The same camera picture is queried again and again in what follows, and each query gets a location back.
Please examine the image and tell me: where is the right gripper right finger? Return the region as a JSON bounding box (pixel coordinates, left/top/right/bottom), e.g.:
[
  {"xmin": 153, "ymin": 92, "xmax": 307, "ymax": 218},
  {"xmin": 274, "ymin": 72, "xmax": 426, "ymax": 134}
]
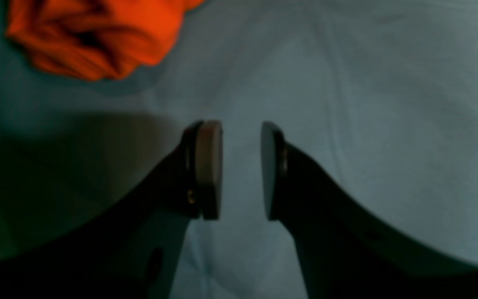
[{"xmin": 261, "ymin": 122, "xmax": 478, "ymax": 299}]

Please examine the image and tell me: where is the orange t-shirt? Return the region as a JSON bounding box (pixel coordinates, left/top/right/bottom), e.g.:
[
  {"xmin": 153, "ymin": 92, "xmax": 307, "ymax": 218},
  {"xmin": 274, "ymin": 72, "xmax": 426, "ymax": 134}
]
[{"xmin": 4, "ymin": 0, "xmax": 203, "ymax": 81}]

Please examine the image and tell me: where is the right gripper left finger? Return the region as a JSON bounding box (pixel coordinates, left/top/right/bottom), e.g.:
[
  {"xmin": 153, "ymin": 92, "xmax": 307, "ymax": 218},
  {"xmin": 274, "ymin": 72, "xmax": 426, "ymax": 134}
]
[{"xmin": 0, "ymin": 120, "xmax": 223, "ymax": 299}]

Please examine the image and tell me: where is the blue table cloth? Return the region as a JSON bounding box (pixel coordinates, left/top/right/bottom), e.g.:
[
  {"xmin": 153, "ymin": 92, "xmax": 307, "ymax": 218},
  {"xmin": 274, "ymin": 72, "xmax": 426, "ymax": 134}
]
[{"xmin": 0, "ymin": 0, "xmax": 478, "ymax": 299}]

